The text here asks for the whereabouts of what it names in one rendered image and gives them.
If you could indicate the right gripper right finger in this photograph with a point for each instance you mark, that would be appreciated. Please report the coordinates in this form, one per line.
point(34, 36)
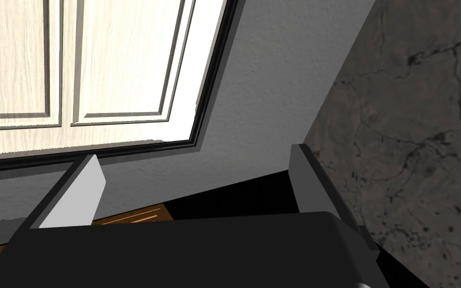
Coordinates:
point(314, 188)

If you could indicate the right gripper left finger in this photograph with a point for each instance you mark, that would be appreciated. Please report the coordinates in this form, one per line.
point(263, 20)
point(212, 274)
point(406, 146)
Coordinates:
point(74, 196)

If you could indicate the cream panelled door leaf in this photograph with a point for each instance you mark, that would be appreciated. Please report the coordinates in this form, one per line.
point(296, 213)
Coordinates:
point(94, 72)

